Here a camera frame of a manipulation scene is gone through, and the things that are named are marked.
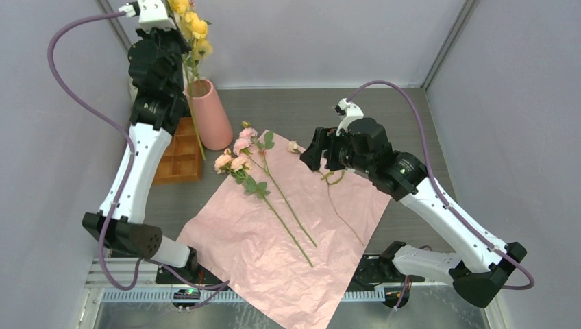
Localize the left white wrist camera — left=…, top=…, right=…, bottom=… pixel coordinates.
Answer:
left=118, top=0, right=177, bottom=33

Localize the orange compartment tray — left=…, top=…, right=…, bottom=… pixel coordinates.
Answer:
left=153, top=117, right=203, bottom=185

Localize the peach rose stem lower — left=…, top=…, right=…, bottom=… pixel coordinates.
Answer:
left=214, top=149, right=314, bottom=268

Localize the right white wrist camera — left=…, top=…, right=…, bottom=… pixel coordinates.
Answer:
left=334, top=98, right=364, bottom=136

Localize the pink cylindrical vase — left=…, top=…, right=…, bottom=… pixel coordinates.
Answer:
left=185, top=79, right=234, bottom=151

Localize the purple and pink wrapping paper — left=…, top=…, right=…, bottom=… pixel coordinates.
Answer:
left=178, top=135, right=390, bottom=328

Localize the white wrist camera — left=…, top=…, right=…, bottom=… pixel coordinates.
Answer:
left=334, top=98, right=364, bottom=136
left=118, top=0, right=177, bottom=33

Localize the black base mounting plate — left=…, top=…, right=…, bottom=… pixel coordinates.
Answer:
left=170, top=254, right=404, bottom=291

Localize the small green-lit circuit board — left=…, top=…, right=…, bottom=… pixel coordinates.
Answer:
left=173, top=288, right=201, bottom=300

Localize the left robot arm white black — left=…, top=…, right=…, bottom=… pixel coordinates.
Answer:
left=82, top=28, right=200, bottom=283

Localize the pink rose stem upper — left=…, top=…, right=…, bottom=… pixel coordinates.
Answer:
left=234, top=121, right=318, bottom=247

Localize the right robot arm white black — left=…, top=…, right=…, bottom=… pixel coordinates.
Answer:
left=300, top=118, right=527, bottom=308

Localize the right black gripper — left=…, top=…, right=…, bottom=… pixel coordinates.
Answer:
left=300, top=127, right=373, bottom=175

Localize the small bud thin stem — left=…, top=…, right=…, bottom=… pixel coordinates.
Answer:
left=287, top=139, right=367, bottom=248

